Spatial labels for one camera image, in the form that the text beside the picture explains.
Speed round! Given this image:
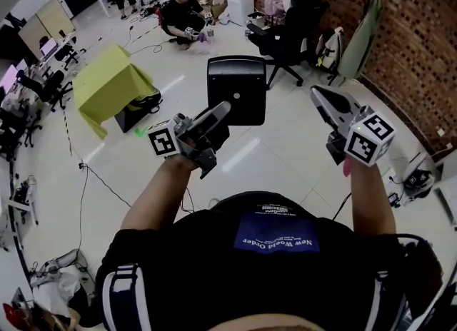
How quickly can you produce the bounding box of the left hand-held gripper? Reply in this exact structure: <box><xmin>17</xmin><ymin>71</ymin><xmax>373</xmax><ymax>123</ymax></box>
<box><xmin>146</xmin><ymin>100</ymin><xmax>232</xmax><ymax>180</ymax></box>

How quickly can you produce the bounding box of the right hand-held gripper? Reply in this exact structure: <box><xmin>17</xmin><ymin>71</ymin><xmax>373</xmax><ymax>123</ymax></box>
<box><xmin>309</xmin><ymin>85</ymin><xmax>396</xmax><ymax>167</ymax></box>

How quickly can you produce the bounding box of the person's left forearm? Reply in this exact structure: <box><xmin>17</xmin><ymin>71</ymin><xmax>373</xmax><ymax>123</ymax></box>
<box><xmin>119</xmin><ymin>154</ymin><xmax>199</xmax><ymax>233</ymax></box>

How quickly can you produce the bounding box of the person's right forearm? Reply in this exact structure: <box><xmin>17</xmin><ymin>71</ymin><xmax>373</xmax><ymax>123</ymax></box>
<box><xmin>348</xmin><ymin>157</ymin><xmax>397</xmax><ymax>236</ymax></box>

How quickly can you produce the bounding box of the beige backpack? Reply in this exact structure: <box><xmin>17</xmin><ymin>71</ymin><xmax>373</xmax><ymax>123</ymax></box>
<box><xmin>315</xmin><ymin>26</ymin><xmax>346</xmax><ymax>74</ymax></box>

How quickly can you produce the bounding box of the black backpack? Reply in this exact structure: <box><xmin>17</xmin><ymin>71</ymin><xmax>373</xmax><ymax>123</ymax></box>
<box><xmin>127</xmin><ymin>86</ymin><xmax>164</xmax><ymax>115</ymax></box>

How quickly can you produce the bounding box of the green hanging garment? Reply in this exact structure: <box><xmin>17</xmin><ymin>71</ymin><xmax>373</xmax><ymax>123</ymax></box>
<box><xmin>336</xmin><ymin>0</ymin><xmax>383</xmax><ymax>81</ymax></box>

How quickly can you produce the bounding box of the black office chair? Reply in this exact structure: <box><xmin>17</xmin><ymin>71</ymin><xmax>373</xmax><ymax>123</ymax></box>
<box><xmin>246</xmin><ymin>0</ymin><xmax>330</xmax><ymax>90</ymax></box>
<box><xmin>53</xmin><ymin>36</ymin><xmax>87</xmax><ymax>72</ymax></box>
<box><xmin>0</xmin><ymin>103</ymin><xmax>44</xmax><ymax>163</ymax></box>
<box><xmin>15</xmin><ymin>68</ymin><xmax>74</xmax><ymax>113</ymax></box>

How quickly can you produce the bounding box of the black box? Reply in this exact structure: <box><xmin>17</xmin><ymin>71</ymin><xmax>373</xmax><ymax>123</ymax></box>
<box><xmin>114</xmin><ymin>106</ymin><xmax>151</xmax><ymax>134</ymax></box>

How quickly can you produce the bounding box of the cardboard box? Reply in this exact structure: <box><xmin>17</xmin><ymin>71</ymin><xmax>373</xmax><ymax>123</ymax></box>
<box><xmin>209</xmin><ymin>1</ymin><xmax>229</xmax><ymax>21</ymax></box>

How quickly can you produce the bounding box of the yellow-green cloth covered table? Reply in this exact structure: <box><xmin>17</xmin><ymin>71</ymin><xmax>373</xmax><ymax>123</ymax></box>
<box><xmin>71</xmin><ymin>43</ymin><xmax>155</xmax><ymax>141</ymax></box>

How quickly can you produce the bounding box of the spare gripper on floor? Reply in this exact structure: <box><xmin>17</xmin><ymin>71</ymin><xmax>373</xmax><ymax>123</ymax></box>
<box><xmin>402</xmin><ymin>168</ymin><xmax>436</xmax><ymax>197</ymax></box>

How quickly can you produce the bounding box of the small white table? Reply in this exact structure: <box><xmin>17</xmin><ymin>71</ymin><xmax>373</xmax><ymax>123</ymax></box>
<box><xmin>96</xmin><ymin>0</ymin><xmax>119</xmax><ymax>19</ymax></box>

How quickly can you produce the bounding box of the black t-shirt with blue print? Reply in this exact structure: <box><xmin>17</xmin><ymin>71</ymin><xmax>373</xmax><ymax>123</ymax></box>
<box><xmin>94</xmin><ymin>190</ymin><xmax>443</xmax><ymax>331</ymax></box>

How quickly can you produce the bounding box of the beige partition panel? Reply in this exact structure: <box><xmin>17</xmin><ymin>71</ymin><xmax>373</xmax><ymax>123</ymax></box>
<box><xmin>17</xmin><ymin>0</ymin><xmax>76</xmax><ymax>60</ymax></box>

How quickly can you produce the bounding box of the white metal rack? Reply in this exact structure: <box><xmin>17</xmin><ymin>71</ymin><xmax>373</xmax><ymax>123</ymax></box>
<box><xmin>6</xmin><ymin>175</ymin><xmax>40</xmax><ymax>227</ymax></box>

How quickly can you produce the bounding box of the computer monitor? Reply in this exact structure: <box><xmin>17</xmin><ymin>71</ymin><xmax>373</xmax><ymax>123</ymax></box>
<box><xmin>0</xmin><ymin>63</ymin><xmax>19</xmax><ymax>92</ymax></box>

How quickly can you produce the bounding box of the pile of clutter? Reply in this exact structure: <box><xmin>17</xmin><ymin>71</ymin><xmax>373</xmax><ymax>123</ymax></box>
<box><xmin>1</xmin><ymin>248</ymin><xmax>98</xmax><ymax>331</ymax></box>

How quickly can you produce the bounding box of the black floor cable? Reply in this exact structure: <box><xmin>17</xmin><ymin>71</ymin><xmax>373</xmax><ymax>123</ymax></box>
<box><xmin>77</xmin><ymin>160</ymin><xmax>134</xmax><ymax>252</ymax></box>

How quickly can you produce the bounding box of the black and white shoulder strap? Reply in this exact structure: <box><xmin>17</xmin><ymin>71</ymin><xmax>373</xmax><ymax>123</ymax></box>
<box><xmin>370</xmin><ymin>270</ymin><xmax>408</xmax><ymax>331</ymax></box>
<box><xmin>101</xmin><ymin>263</ymin><xmax>153</xmax><ymax>331</ymax></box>

